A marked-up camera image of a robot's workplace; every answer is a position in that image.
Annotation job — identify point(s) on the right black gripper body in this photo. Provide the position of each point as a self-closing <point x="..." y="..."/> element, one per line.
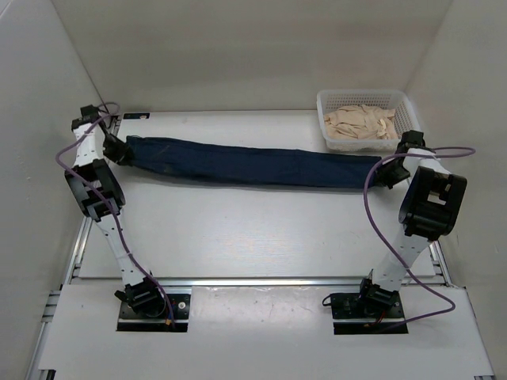
<point x="391" y="173"/>

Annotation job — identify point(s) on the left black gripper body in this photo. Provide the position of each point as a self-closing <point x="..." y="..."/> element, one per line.
<point x="115" y="149"/>

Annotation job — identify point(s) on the dark blue denim trousers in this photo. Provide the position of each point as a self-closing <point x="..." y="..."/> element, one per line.
<point x="246" y="165"/>

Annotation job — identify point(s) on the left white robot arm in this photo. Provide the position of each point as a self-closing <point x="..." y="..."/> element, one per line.
<point x="101" y="199"/>

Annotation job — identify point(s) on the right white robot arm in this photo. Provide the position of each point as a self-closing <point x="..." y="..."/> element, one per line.
<point x="429" y="210"/>

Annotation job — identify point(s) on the small dark corner label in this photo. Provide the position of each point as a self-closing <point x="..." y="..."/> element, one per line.
<point x="136" y="116"/>

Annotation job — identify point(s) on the white plastic basket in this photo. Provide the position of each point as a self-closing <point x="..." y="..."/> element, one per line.
<point x="329" y="100"/>

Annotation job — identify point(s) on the beige crumpled garment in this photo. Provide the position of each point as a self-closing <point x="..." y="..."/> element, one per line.
<point x="361" y="122"/>

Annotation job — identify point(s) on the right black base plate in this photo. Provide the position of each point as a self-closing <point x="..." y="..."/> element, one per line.
<point x="351" y="316"/>

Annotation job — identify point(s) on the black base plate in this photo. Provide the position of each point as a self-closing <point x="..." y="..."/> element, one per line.
<point x="351" y="316"/>
<point x="155" y="321"/>

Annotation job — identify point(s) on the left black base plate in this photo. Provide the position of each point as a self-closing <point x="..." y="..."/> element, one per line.
<point x="155" y="321"/>

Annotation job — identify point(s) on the aluminium rail frame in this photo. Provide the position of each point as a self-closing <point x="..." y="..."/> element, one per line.
<point x="257" y="263"/>

